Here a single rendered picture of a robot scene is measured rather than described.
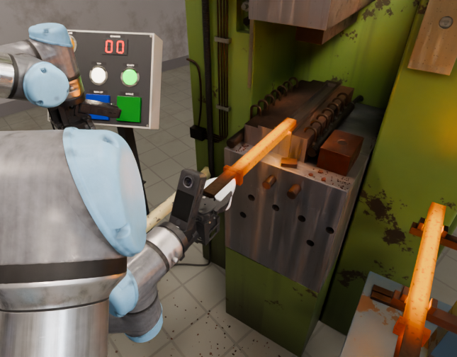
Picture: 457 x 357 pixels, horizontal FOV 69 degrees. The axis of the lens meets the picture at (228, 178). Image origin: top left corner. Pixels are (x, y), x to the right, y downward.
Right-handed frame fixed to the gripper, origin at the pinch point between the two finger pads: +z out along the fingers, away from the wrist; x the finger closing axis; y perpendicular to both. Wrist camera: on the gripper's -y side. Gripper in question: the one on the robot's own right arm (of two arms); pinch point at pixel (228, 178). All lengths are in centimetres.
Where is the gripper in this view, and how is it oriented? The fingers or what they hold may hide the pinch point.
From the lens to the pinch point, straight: 75.1
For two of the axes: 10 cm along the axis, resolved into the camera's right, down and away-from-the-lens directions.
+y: 0.0, 8.0, 6.0
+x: 8.4, 3.3, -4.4
